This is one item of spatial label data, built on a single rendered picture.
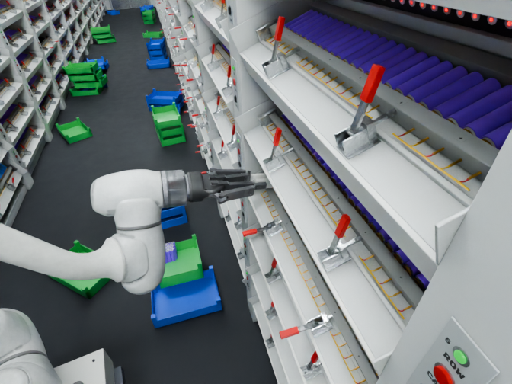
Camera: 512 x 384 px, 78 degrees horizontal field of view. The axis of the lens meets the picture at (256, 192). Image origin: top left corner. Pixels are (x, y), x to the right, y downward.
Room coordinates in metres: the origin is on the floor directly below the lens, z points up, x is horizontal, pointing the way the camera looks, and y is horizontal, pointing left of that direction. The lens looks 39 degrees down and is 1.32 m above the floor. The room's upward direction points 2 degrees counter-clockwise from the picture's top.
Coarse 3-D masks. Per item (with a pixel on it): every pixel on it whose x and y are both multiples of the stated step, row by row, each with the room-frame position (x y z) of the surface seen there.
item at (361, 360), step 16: (272, 192) 0.67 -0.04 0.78; (288, 224) 0.55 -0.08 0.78; (304, 256) 0.45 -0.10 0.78; (304, 272) 0.42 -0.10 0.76; (320, 288) 0.37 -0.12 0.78; (336, 304) 0.33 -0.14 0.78; (336, 320) 0.30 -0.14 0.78; (352, 336) 0.27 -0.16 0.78; (352, 352) 0.24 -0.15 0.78; (368, 368) 0.22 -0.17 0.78
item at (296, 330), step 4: (312, 320) 0.31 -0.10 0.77; (308, 324) 0.30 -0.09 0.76; (312, 324) 0.30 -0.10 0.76; (316, 324) 0.30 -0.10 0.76; (288, 328) 0.30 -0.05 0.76; (292, 328) 0.30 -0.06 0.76; (296, 328) 0.29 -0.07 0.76; (300, 328) 0.30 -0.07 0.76; (304, 328) 0.30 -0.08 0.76; (308, 328) 0.30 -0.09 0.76; (280, 332) 0.29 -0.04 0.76; (284, 332) 0.29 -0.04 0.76; (288, 332) 0.29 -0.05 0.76; (292, 332) 0.29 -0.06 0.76; (296, 332) 0.29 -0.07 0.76; (280, 336) 0.28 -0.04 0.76; (284, 336) 0.28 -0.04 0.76; (288, 336) 0.28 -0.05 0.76
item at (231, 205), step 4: (216, 164) 1.41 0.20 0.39; (220, 168) 1.41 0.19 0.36; (232, 200) 1.15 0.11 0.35; (228, 204) 1.14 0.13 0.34; (232, 204) 1.13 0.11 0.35; (228, 208) 1.11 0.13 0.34; (232, 208) 1.10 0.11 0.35; (236, 208) 1.09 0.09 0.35; (232, 212) 1.08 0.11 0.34; (232, 216) 1.05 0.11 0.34; (236, 216) 1.04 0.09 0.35; (232, 220) 1.03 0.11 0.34; (236, 220) 1.02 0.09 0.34; (240, 220) 0.99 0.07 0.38; (236, 224) 0.99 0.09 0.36; (240, 224) 0.97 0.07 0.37; (236, 228) 0.97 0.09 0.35; (240, 228) 0.97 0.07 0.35; (236, 232) 0.95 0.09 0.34; (240, 232) 0.95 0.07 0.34; (240, 236) 0.93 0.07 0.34; (240, 240) 0.91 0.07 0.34; (240, 244) 0.89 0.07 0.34; (240, 248) 0.82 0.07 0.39
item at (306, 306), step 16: (256, 192) 0.72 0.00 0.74; (256, 208) 0.66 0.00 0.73; (272, 208) 0.64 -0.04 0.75; (272, 240) 0.54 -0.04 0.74; (288, 240) 0.52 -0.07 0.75; (288, 256) 0.48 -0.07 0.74; (288, 272) 0.44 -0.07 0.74; (320, 272) 0.42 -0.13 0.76; (304, 288) 0.39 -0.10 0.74; (304, 304) 0.36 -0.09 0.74; (320, 304) 0.35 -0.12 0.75; (304, 320) 0.33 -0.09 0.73; (320, 336) 0.29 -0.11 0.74; (336, 336) 0.28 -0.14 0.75; (320, 352) 0.26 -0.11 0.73; (336, 352) 0.26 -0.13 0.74; (336, 368) 0.23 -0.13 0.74; (352, 368) 0.23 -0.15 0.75
